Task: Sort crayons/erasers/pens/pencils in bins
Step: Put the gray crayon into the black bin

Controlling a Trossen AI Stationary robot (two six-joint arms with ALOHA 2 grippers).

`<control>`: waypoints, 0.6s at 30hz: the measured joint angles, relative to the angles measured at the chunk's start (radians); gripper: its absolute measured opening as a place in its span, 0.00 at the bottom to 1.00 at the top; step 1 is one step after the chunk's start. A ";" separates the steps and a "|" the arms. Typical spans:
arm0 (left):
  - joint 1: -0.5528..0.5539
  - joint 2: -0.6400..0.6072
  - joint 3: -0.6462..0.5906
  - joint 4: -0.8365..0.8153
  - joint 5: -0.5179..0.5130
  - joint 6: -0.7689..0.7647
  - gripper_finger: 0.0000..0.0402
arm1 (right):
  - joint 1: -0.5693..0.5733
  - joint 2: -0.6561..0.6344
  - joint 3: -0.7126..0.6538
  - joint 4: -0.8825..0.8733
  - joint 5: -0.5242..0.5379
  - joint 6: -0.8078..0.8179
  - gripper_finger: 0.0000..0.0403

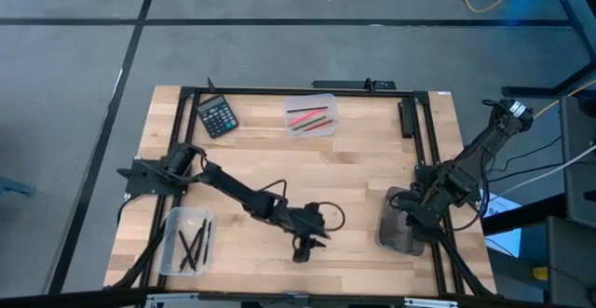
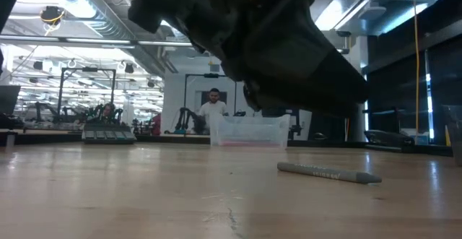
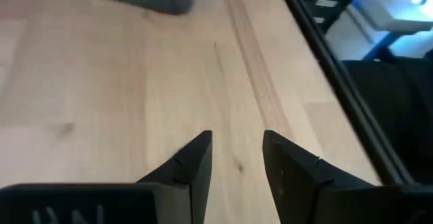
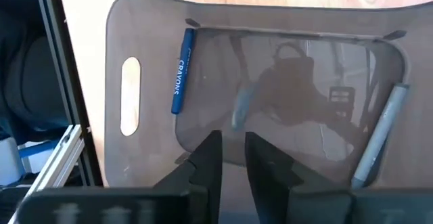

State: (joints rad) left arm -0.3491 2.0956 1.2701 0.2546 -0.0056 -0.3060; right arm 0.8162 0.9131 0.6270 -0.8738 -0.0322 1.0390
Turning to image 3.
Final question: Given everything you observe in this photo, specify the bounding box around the black under-table frame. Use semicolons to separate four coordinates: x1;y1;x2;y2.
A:
287;0;371;34

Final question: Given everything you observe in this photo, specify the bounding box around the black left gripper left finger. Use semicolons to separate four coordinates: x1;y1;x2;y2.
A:
137;130;213;224

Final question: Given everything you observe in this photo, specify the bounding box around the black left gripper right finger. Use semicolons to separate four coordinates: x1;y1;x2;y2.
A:
262;129;403;224

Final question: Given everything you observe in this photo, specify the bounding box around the black table edge rail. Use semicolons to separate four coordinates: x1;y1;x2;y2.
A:
274;0;416;186

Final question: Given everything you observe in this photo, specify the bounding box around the black fabric seat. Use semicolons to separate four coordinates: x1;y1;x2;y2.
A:
341;56;433;184

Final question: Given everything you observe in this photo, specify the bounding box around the pale blue plastic object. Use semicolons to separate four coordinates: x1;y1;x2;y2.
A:
351;0;433;61

